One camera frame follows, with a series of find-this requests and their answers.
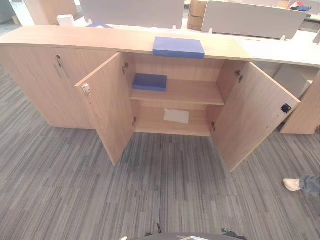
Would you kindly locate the white paper sheet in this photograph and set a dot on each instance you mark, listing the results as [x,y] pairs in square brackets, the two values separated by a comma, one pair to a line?
[176,116]

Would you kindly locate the person's foot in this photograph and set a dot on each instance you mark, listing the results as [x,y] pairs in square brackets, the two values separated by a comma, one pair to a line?
[291,185]

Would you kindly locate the white paper cup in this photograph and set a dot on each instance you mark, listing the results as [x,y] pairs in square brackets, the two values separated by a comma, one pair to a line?
[65,20]

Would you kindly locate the wood cabinet door black latch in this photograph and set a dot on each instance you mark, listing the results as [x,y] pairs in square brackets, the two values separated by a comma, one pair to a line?
[250,112]

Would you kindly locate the cabinet key in lock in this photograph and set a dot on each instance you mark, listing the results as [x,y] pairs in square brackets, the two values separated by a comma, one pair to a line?
[58,60]

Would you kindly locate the blue box folder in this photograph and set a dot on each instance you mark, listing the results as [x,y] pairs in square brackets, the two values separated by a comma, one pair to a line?
[178,46]
[150,82]

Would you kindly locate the white latch plate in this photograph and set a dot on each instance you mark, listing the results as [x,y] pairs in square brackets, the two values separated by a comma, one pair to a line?
[86,89]

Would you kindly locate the wood cabinet shelf board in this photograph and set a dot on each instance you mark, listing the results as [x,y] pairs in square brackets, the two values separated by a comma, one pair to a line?
[182,93]

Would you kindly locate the grey desk divider panel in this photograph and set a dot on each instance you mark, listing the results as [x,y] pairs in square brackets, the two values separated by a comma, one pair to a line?
[252,18]
[132,11]

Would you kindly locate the white office desk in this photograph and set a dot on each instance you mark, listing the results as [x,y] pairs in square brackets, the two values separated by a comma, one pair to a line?
[282,50]

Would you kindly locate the light wood office cabinet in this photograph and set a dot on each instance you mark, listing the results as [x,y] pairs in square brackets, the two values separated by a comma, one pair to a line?
[75,50]

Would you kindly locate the black latch plate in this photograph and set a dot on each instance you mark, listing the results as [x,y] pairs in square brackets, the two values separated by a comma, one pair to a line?
[285,108]

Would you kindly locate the metal door hinge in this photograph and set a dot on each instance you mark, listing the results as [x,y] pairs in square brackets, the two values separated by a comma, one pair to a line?
[124,68]
[239,75]

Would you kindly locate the wood cabinet door white latch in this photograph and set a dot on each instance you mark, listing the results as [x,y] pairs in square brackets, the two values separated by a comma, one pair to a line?
[107,107]

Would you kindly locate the brown cardboard box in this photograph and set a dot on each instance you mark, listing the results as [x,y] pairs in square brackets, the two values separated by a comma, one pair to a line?
[195,15]

